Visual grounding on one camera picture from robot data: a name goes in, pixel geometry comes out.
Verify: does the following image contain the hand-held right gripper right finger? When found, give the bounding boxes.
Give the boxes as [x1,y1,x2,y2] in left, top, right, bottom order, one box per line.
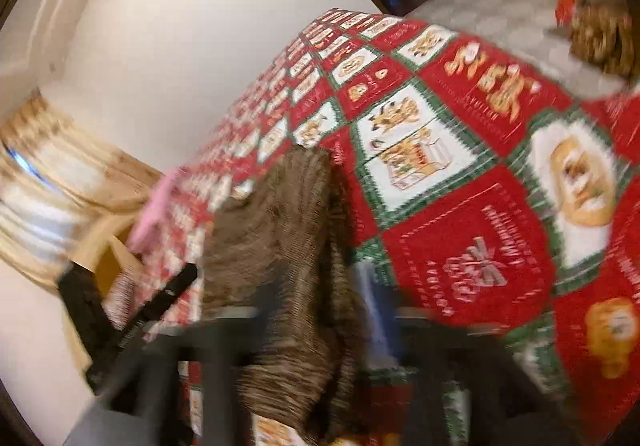
[356,266,576,446]

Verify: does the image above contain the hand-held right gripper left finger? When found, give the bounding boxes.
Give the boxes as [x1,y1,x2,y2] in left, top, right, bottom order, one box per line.
[65,283,287,446]

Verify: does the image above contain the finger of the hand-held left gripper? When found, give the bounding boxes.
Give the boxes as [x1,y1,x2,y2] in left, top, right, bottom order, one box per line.
[120,263,199,343]

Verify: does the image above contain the brown knitted sweater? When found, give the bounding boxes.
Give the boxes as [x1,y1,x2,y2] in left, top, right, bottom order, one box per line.
[201,147,362,444]

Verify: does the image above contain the cream round headboard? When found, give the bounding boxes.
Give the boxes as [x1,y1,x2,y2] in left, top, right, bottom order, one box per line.
[70,219,151,377]

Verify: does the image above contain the pink pillow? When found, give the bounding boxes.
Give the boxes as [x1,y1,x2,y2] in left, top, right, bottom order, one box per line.
[126,170,174,253]

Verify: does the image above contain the red checkered printed bedspread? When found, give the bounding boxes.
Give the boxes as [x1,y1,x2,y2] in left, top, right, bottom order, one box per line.
[105,8,640,446]

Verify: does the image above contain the beige patterned curtain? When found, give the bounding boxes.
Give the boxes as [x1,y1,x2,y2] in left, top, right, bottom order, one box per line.
[0,95,167,289]

